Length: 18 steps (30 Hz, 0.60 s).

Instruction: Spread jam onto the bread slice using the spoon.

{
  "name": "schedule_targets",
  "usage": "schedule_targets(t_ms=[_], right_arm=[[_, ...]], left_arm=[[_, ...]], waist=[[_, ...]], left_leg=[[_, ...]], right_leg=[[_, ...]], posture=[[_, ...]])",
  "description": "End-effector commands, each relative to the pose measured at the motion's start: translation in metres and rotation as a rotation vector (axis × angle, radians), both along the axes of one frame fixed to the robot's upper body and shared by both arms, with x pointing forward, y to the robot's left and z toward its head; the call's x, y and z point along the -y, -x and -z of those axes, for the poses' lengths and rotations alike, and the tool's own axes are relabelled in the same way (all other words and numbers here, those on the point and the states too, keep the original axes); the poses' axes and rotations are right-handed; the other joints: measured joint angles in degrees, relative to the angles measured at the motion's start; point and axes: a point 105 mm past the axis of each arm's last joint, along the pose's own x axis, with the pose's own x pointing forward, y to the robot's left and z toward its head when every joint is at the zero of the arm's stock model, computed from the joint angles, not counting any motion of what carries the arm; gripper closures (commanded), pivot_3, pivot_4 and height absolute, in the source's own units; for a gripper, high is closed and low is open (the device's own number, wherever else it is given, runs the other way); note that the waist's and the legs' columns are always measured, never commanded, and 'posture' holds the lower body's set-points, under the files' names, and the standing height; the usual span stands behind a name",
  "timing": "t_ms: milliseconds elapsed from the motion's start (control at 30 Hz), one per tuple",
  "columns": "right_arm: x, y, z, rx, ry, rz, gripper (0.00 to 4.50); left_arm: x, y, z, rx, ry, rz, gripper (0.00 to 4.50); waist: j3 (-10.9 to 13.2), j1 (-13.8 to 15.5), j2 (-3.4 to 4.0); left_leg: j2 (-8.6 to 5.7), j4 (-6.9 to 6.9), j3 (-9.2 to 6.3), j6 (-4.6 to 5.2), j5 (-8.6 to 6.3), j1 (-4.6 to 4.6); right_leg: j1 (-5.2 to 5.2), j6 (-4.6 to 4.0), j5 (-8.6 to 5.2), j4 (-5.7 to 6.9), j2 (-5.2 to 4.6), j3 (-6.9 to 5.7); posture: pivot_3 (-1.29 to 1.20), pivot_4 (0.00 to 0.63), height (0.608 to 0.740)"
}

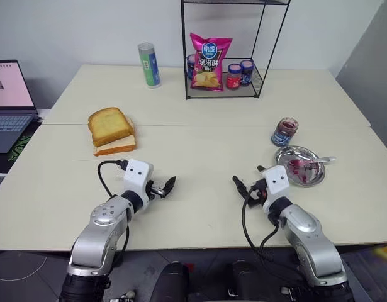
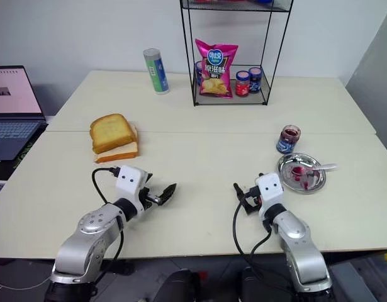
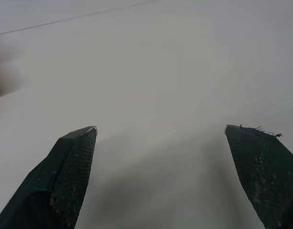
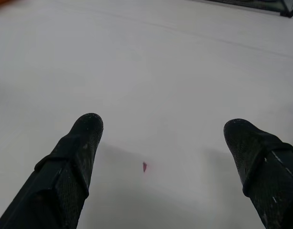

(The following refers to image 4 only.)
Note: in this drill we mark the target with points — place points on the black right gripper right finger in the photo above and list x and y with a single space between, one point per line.
263 162

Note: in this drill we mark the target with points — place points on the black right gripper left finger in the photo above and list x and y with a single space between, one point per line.
65 171

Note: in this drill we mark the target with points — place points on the small dark red object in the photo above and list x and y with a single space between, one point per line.
144 167

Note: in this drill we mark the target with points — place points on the black mesh basket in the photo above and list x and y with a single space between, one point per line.
272 6

